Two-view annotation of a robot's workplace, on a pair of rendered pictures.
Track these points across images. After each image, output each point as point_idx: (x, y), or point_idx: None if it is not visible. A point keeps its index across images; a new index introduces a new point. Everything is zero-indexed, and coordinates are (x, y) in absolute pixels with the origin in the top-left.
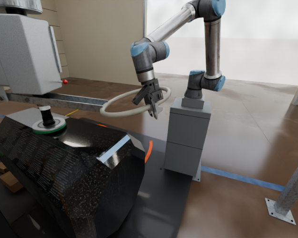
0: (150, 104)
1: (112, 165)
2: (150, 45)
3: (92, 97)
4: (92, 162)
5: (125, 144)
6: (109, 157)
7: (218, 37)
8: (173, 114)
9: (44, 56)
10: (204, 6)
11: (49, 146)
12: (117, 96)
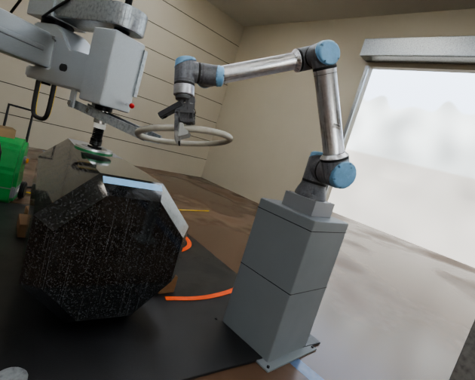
0: None
1: (111, 193)
2: (198, 62)
3: None
4: (93, 176)
5: (148, 191)
6: (116, 184)
7: (329, 93)
8: (262, 210)
9: (123, 72)
10: (310, 52)
11: (75, 162)
12: None
